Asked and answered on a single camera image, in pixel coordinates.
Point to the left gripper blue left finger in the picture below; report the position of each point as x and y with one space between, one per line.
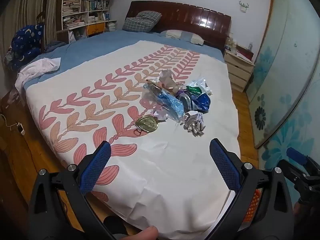
92 166

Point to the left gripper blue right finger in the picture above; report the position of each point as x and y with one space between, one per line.
227 164

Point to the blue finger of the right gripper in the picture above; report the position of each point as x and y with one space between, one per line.
296 156

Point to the red plastic mesh trash basket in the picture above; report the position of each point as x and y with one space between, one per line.
253 206

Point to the blue Pepsi snack wrapper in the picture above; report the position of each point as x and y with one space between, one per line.
200 103

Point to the gold round tin lid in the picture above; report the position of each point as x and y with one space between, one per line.
147 124

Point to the white green plastic bag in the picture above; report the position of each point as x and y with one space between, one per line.
199 87

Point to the clear blue plastic bag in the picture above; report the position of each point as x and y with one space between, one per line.
161 99

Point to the brown paper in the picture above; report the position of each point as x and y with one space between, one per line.
167 81

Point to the purple foil wrapper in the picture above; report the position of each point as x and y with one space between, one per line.
182 96

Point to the person's left hand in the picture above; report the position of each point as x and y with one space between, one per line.
150 233

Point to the floral sliding wardrobe door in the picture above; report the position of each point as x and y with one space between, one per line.
283 70

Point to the white leaf-pattern bed cover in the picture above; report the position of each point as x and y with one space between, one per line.
165 178

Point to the beige wooden nightstand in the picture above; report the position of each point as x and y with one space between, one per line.
239 70

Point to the white cloth on bed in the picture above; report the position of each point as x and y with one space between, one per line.
36 69

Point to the blue bed sheet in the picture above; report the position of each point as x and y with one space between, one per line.
76 53

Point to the flat blue white pillow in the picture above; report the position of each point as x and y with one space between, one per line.
184 36

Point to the dark red wooden headboard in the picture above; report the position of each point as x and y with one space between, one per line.
212 26

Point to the navy moon-pattern garment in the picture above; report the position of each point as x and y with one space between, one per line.
26 45

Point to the grey checked pillow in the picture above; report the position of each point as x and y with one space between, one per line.
143 22

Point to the white bookshelf with books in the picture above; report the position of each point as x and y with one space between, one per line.
78 19

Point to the beige curtain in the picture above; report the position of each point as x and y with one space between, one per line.
19 13

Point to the white charger with cable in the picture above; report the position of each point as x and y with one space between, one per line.
18 125

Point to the white deer wall hook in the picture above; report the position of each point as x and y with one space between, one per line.
243 6

